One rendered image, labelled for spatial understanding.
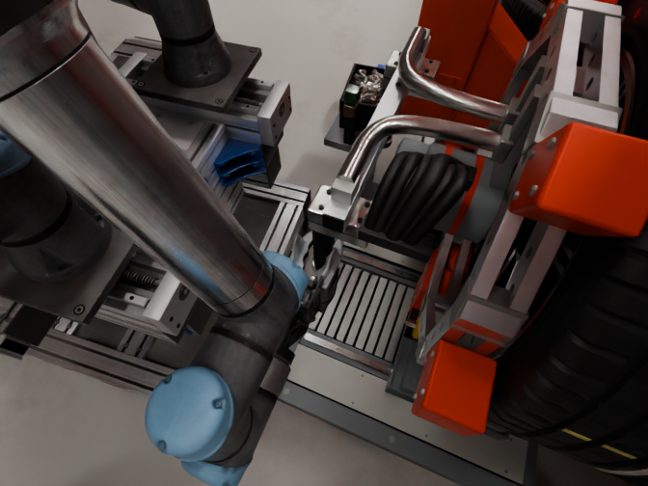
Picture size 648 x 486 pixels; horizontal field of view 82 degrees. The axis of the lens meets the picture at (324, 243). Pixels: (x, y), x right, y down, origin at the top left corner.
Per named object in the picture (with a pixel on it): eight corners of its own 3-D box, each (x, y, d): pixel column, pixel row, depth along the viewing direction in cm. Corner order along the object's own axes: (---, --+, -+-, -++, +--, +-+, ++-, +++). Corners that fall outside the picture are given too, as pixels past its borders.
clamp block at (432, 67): (427, 101, 68) (435, 75, 64) (381, 89, 70) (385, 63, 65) (434, 85, 71) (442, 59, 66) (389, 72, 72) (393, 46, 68)
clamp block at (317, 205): (365, 250, 52) (369, 230, 48) (307, 229, 54) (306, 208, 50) (377, 223, 55) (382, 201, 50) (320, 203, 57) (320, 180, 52)
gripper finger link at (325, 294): (347, 272, 57) (317, 319, 53) (346, 277, 59) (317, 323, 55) (320, 258, 58) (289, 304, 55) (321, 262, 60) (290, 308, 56)
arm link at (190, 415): (190, 317, 37) (224, 349, 46) (117, 435, 31) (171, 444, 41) (259, 347, 35) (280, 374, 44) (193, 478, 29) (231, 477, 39)
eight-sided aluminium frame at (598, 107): (429, 394, 73) (620, 278, 26) (396, 381, 74) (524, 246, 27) (481, 192, 98) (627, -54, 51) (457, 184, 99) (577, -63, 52)
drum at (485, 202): (488, 264, 65) (526, 219, 53) (372, 224, 69) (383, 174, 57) (501, 203, 71) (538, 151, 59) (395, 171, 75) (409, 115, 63)
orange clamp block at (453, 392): (479, 371, 52) (466, 438, 48) (424, 350, 54) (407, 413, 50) (499, 360, 46) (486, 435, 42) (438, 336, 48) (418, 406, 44)
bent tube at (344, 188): (482, 251, 43) (525, 196, 34) (330, 200, 47) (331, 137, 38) (506, 148, 52) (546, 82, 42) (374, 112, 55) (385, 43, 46)
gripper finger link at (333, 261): (356, 230, 56) (324, 279, 52) (353, 250, 61) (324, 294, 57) (338, 222, 57) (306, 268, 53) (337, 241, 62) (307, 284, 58)
